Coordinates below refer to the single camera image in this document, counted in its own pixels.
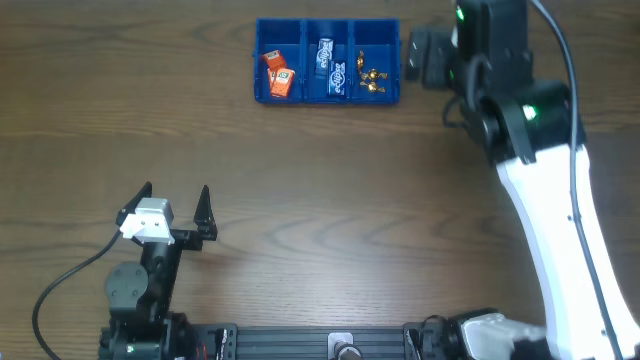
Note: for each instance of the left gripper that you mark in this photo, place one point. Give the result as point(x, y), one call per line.
point(187, 240)

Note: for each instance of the orange candy box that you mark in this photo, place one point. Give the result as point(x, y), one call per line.
point(273, 61)
point(282, 84)
point(271, 79)

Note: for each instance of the blue candy pack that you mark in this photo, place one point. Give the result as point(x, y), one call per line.
point(338, 80)
point(325, 52)

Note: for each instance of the gold candy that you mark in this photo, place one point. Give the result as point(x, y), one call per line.
point(372, 75)
point(360, 60)
point(372, 88)

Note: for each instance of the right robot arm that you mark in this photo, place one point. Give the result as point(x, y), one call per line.
point(550, 210)

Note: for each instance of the blue tray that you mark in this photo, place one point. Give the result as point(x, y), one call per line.
point(380, 37)

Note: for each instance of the mounting rail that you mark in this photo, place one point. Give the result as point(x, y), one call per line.
point(290, 342)

